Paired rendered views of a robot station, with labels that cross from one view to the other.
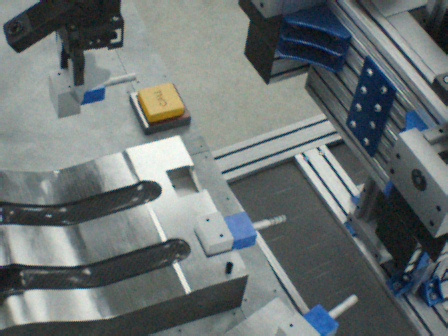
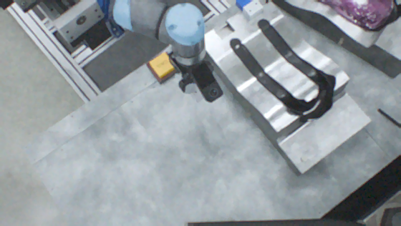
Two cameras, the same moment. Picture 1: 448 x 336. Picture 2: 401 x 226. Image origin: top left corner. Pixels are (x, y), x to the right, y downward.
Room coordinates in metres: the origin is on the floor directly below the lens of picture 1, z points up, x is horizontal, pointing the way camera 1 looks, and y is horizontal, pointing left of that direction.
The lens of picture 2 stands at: (0.94, 0.62, 2.00)
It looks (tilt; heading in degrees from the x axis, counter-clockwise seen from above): 74 degrees down; 271
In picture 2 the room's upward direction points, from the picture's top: 6 degrees counter-clockwise
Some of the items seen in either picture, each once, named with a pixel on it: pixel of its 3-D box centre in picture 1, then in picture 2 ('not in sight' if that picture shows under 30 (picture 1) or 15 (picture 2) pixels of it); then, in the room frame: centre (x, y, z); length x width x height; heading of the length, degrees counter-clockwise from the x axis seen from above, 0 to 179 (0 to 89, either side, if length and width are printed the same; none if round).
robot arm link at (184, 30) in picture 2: not in sight; (185, 30); (0.96, 0.23, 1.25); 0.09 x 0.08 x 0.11; 152
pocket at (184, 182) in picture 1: (184, 188); (223, 32); (0.85, 0.05, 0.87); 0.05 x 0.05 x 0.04; 31
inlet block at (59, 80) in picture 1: (94, 85); (190, 78); (0.97, 0.22, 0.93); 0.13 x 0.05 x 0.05; 121
